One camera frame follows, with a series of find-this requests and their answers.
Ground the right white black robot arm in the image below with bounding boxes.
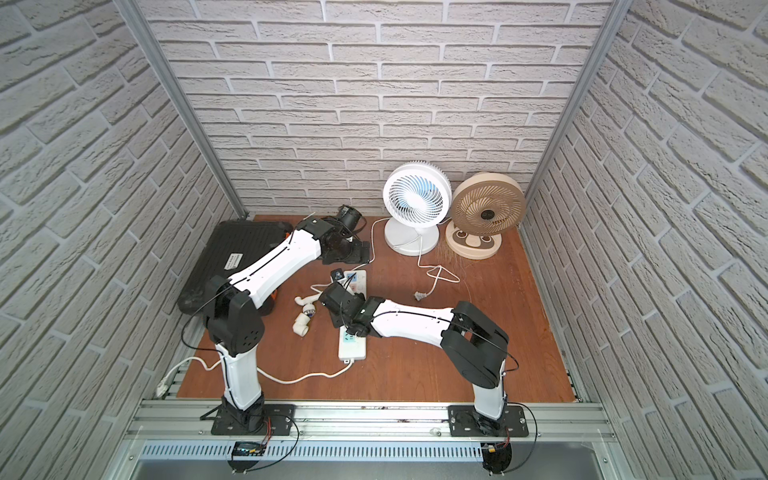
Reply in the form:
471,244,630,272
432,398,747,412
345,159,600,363
319,283,509,425

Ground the black plastic tool case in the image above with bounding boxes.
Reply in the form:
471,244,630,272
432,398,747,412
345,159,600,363
176,220,293,315

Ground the white fan cable with plug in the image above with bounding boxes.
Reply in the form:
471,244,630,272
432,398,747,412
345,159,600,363
362,217,461,301

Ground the white power strip cord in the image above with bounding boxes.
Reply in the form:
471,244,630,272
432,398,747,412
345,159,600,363
155,355,355,398

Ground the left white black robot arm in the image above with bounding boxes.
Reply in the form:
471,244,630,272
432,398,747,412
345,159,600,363
202,205,370,432

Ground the aluminium front rail frame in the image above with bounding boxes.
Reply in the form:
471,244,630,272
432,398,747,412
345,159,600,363
105,399,630,479

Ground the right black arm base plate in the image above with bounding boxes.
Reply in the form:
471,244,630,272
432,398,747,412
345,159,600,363
447,404,529,438

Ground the right round black connector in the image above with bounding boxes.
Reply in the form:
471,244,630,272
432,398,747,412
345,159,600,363
481,443,513,475

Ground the left small controller board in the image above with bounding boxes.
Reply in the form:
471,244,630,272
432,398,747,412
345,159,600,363
231,441,267,460

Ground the beige bear desk fan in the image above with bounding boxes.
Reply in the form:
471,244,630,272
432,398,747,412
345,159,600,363
445,172,526,260

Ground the white desk fan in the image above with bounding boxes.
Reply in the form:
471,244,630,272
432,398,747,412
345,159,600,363
382,161,452,257

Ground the white pipe fitting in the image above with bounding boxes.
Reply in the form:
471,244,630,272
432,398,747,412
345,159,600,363
292,293,320,337

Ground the white power strip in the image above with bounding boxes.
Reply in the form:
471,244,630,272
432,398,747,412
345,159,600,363
338,270,367,364

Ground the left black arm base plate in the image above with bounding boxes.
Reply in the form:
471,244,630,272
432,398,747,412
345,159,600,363
211,400,296,437

